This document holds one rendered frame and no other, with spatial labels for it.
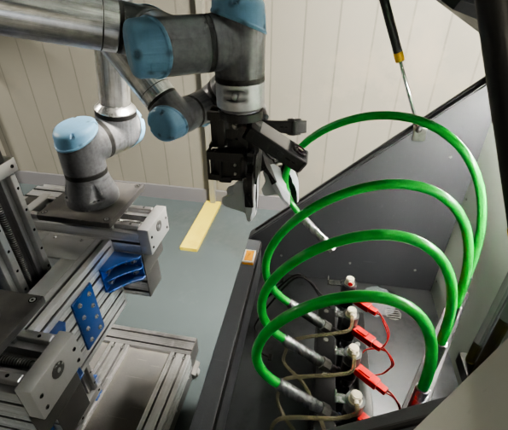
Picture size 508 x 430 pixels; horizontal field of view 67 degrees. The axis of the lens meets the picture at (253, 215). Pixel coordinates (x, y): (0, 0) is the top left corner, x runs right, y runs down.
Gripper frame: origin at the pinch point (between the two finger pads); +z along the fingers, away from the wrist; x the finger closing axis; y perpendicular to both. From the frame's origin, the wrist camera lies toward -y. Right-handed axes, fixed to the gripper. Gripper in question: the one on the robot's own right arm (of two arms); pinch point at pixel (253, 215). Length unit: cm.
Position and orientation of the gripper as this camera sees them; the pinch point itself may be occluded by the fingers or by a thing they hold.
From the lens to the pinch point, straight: 70.8
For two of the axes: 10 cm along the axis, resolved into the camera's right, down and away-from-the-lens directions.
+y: -9.8, -1.0, 1.4
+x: -1.7, 5.5, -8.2
